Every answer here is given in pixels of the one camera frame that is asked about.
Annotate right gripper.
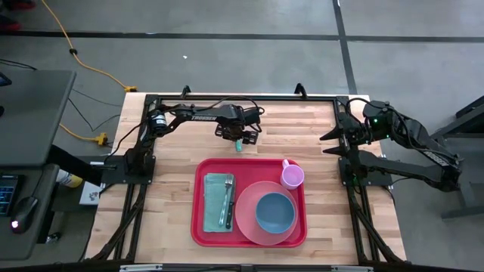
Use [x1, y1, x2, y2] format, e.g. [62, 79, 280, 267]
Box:
[319, 110, 374, 159]

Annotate fork with striped handle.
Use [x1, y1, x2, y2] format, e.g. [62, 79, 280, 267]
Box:
[218, 173, 235, 228]

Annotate pink plastic mug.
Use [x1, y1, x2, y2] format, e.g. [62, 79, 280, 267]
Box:
[279, 159, 306, 191]

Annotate teal cloth napkin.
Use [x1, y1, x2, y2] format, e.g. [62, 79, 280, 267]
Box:
[203, 172, 237, 233]

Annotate pink plastic plate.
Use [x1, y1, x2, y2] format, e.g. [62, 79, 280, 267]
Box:
[234, 180, 299, 247]

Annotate black serrated knife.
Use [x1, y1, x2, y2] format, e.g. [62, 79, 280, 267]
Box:
[225, 177, 237, 230]

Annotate blue plastic bowl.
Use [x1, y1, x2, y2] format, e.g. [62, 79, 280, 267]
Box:
[255, 191, 297, 235]

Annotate red plastic tray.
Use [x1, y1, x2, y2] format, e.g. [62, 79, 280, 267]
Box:
[191, 157, 308, 249]

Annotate grey metal cart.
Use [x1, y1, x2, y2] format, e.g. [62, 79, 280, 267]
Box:
[417, 94, 484, 220]

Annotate white cardboard box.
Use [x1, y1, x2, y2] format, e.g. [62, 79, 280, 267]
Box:
[78, 181, 105, 207]

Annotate white and yellow bottle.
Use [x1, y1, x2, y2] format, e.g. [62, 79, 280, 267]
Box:
[56, 169, 83, 189]

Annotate grey desk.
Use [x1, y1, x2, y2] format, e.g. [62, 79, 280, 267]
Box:
[0, 70, 78, 261]

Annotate black computer mouse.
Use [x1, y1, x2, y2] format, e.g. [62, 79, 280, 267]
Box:
[10, 196, 40, 234]

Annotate backlit keyboard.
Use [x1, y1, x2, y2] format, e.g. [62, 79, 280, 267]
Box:
[0, 174, 20, 218]

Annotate dark red item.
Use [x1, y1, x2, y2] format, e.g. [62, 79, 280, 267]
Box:
[0, 0, 37, 11]
[0, 14, 23, 32]

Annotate right arm black wrist cable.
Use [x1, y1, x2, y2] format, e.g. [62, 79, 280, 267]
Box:
[344, 97, 374, 128]

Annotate black aluminium rig frame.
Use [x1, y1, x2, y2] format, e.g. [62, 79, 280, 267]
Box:
[85, 92, 408, 265]

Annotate yellow extension cable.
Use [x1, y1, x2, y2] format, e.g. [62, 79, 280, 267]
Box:
[59, 123, 110, 147]
[40, 0, 138, 94]

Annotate silver metal bracket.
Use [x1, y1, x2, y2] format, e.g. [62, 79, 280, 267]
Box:
[331, 265, 374, 272]
[119, 264, 163, 272]

